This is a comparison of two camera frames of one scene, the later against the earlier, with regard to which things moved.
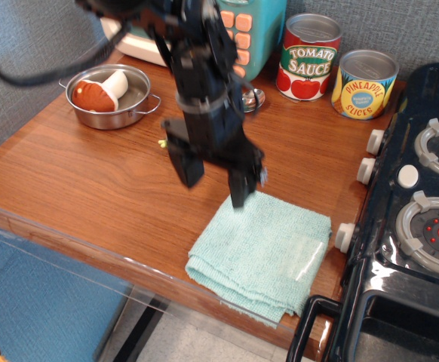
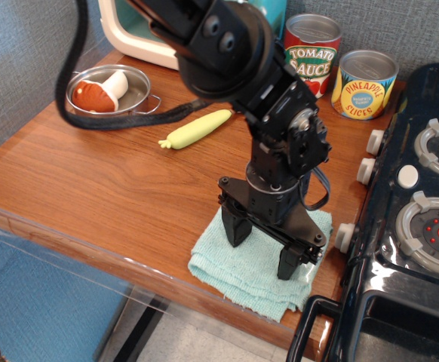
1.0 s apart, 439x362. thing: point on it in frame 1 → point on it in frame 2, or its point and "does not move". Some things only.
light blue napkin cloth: x=263 y=258 does not move
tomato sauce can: x=310 y=50 does not move
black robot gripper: x=214 y=124 → x=274 y=208
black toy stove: x=401 y=302 does not move
